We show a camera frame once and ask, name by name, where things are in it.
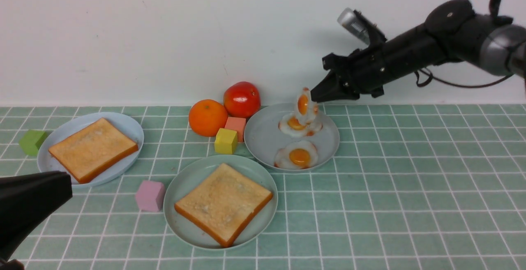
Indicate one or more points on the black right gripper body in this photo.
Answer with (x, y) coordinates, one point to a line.
(371, 68)

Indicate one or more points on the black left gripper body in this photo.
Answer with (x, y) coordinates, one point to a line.
(25, 202)

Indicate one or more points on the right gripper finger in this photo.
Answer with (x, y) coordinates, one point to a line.
(335, 86)

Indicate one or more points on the fried egg back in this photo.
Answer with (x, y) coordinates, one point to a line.
(306, 110)

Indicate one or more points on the fried egg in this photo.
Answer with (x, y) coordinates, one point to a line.
(289, 125)
(306, 110)
(296, 156)

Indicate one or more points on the toast slice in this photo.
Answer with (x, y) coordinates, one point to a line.
(224, 204)
(92, 150)

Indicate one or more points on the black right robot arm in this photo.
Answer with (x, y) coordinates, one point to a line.
(453, 32)

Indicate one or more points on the green foam cube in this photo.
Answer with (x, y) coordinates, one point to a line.
(32, 140)

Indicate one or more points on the fried egg middle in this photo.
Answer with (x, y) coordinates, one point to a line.
(289, 125)

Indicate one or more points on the fried egg front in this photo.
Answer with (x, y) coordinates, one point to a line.
(296, 156)

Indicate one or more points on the light blue plate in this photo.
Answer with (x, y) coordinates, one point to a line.
(126, 124)

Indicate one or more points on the grey plate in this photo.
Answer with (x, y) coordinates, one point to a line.
(263, 138)

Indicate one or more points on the red apple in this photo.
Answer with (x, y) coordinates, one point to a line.
(242, 100)

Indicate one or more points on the salmon foam cube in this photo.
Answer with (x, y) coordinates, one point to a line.
(237, 124)

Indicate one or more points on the yellow foam cube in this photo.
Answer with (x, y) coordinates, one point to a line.
(226, 141)

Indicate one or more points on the pink foam cube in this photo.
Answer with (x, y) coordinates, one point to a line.
(150, 196)

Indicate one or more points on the green checkered tablecloth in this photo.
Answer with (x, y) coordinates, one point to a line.
(411, 187)

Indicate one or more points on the orange fruit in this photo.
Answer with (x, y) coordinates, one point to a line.
(206, 117)

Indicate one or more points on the pale green plate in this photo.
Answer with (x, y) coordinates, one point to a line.
(194, 174)

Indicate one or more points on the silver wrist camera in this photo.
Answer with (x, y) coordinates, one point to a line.
(359, 26)

